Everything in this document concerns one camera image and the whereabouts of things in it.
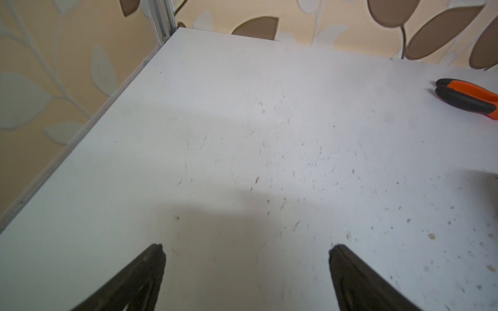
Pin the aluminium frame post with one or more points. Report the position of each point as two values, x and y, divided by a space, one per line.
162 15

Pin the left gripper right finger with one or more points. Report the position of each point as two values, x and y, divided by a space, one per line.
358 287

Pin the orange handled pliers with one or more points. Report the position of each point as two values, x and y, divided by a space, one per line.
467 96

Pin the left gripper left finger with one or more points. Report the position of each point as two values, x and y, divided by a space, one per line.
135 287

